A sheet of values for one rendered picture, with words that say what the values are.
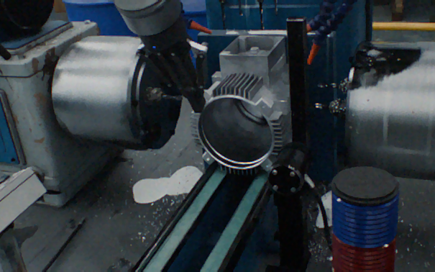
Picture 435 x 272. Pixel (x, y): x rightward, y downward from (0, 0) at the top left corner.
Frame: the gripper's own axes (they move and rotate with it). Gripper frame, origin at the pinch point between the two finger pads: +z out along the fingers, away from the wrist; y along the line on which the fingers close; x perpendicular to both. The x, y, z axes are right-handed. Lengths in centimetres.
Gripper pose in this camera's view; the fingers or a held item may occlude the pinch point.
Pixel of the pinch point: (195, 96)
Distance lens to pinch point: 102.1
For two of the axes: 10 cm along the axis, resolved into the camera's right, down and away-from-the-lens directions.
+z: 2.7, 5.4, 8.0
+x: -2.6, 8.4, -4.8
